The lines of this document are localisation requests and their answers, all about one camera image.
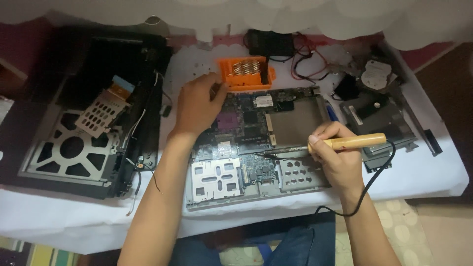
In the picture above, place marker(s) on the person's right hand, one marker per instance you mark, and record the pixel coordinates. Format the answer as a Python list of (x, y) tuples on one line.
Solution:
[(342, 166)]

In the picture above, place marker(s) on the small black component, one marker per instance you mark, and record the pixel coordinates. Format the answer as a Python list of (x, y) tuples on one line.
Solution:
[(347, 88)]

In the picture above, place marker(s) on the striped floor mat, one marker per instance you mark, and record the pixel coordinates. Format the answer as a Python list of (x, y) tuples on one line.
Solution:
[(40, 255)]

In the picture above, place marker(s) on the blue pen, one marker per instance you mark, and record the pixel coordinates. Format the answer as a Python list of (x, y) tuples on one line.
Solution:
[(332, 112)]

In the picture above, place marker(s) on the long metal strip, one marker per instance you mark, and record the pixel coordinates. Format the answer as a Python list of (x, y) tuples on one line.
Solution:
[(414, 111)]

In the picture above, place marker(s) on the perforated metal bracket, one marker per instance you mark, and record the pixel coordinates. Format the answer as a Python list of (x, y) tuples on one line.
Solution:
[(99, 114)]

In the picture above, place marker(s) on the person's blue jeans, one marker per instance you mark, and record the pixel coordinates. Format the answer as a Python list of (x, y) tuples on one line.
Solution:
[(295, 244)]

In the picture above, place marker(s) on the white table cloth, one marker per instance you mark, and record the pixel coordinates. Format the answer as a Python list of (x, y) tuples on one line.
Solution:
[(74, 218)]

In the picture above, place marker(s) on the grey optical drive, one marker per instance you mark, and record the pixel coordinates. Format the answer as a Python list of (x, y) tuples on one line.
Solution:
[(384, 118)]

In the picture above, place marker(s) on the black laptop chassis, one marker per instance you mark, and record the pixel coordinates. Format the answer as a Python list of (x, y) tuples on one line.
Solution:
[(81, 122)]

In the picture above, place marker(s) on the small black chip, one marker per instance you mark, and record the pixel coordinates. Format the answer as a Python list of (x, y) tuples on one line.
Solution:
[(166, 110)]

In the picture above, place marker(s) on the orange soldering iron stand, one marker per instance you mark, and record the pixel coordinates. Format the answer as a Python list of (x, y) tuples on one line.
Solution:
[(245, 75)]

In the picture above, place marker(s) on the black power adapter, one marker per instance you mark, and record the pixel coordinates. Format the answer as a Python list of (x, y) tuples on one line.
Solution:
[(271, 43)]

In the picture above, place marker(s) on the laptop motherboard in grey base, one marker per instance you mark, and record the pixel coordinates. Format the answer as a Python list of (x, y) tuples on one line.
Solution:
[(255, 147)]

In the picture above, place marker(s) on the person's left fingers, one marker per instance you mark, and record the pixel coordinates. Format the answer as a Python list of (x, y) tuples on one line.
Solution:
[(216, 83)]

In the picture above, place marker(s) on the person's left hand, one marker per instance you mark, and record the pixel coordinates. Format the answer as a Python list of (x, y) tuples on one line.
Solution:
[(194, 107)]

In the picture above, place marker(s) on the white scalloped curtain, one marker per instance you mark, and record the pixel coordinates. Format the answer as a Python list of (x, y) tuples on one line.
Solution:
[(258, 14)]

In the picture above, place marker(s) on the hard disk drive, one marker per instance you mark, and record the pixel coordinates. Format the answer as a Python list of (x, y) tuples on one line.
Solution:
[(376, 75)]

